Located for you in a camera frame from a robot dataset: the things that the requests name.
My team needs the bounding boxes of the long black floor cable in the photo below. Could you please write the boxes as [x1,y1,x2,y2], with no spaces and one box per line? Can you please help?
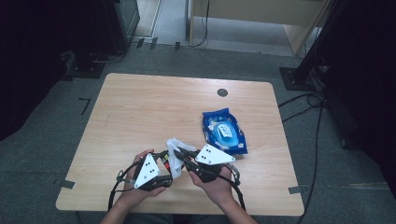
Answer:
[297,102,325,224]

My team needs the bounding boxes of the blue wet wipes pack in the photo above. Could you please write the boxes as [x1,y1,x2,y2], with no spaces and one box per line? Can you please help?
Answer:
[202,106,249,156]

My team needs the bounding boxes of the left hand-held gripper black cable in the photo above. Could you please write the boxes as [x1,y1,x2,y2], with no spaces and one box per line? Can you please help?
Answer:
[106,160,139,212]

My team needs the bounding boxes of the black looped floor cables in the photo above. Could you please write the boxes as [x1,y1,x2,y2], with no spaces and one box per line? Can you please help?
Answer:
[277,91,327,124]

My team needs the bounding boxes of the black flat base plate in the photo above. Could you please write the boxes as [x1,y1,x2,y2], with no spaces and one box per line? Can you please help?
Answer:
[64,59,107,80]

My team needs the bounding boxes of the person's left hand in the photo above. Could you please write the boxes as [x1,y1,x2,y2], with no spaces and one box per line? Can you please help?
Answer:
[115,148,167,210]

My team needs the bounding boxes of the right hand-held gripper black cable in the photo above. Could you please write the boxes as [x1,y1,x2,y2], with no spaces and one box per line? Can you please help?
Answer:
[222,162,248,212]

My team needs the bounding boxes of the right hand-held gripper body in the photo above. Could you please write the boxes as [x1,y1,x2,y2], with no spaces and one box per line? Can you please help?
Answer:
[186,143,237,184]

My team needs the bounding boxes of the multicoloured puzzle cube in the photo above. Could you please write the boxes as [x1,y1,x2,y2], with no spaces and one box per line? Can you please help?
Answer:
[160,150,173,174]

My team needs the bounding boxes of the dark cabinet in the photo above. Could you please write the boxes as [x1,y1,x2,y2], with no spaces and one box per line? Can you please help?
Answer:
[73,0,142,63]

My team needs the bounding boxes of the dark curtain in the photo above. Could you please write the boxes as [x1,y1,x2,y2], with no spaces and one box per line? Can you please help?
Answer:
[0,0,78,143]
[320,0,396,202]

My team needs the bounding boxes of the thin black hanging cable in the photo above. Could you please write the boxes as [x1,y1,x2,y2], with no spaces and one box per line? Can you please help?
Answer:
[190,0,211,49]

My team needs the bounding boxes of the light wooden cabinet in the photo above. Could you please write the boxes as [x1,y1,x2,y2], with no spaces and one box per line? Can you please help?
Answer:
[186,0,332,58]

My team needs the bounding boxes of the hand-held gripper black cable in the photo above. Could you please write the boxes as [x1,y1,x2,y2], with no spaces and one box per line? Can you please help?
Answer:
[222,162,248,212]
[106,160,139,212]

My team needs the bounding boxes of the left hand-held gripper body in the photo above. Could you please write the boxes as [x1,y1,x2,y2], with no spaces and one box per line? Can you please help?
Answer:
[134,152,163,192]

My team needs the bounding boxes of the person's right hand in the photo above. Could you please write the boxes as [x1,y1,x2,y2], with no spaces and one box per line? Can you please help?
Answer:
[188,166,239,210]

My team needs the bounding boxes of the white wet wipe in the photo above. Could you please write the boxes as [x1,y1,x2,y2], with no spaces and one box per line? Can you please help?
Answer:
[165,137,197,179]

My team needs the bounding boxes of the black metal stand with base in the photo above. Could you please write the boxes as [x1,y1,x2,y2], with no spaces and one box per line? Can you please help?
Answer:
[278,0,347,92]

